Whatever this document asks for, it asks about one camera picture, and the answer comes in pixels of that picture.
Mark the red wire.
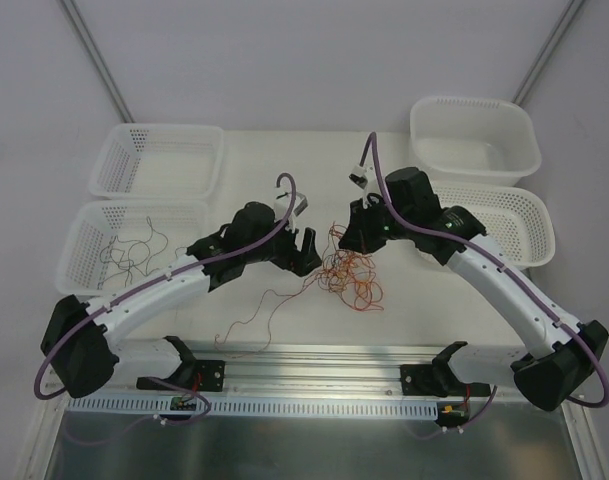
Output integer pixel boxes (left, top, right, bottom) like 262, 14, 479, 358
213, 277, 320, 359

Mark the black wire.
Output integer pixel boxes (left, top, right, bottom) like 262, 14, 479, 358
98, 215, 170, 292

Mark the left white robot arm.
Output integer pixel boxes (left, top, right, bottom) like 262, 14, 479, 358
33, 198, 321, 400

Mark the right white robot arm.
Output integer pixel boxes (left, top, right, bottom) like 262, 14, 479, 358
339, 166, 609, 411

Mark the rear right white tub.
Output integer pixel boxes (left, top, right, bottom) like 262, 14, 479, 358
409, 96, 542, 186

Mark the front right white basket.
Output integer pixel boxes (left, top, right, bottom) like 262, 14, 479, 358
432, 181, 556, 270

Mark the white basket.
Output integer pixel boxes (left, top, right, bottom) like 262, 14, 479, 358
432, 181, 556, 270
55, 199, 208, 297
88, 123, 225, 201

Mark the rear left white basket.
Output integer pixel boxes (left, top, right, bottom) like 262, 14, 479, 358
88, 123, 225, 201

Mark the front left white basket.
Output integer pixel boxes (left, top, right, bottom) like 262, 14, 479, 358
55, 199, 208, 297

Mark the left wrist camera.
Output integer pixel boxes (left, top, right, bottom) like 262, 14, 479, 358
273, 187, 308, 220

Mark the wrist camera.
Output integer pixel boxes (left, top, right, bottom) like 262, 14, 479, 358
349, 165, 380, 195
273, 187, 308, 220

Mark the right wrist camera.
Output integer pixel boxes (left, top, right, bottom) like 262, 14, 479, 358
349, 165, 380, 195

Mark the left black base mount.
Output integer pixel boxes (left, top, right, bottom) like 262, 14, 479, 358
192, 359, 226, 392

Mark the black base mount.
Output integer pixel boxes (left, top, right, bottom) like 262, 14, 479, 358
399, 364, 458, 398
192, 359, 226, 392

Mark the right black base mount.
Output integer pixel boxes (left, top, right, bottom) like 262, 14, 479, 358
399, 364, 458, 398

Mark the aluminium rail frame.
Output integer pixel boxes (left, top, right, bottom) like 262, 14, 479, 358
19, 345, 609, 479

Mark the right frame post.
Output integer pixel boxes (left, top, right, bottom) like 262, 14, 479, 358
511, 0, 589, 108

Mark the frame post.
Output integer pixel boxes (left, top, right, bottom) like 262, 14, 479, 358
57, 0, 135, 123
511, 0, 589, 108

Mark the left frame post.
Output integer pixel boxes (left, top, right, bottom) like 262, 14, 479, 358
57, 0, 135, 123

